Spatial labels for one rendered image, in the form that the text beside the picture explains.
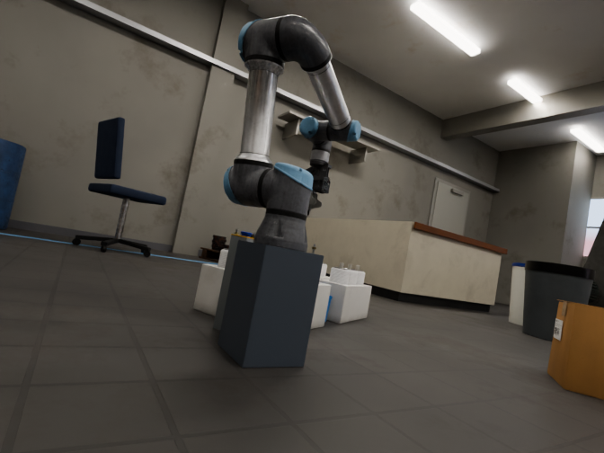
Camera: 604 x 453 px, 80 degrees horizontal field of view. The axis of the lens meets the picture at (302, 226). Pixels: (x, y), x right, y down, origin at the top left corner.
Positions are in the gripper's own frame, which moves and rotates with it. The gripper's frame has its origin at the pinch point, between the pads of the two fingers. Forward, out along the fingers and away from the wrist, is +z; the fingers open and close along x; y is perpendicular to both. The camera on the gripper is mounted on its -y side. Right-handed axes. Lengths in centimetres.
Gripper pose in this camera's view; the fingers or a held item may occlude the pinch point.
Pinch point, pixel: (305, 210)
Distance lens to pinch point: 144.7
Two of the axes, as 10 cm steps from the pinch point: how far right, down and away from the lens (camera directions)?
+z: -1.8, 9.8, -0.7
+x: 4.4, 1.4, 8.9
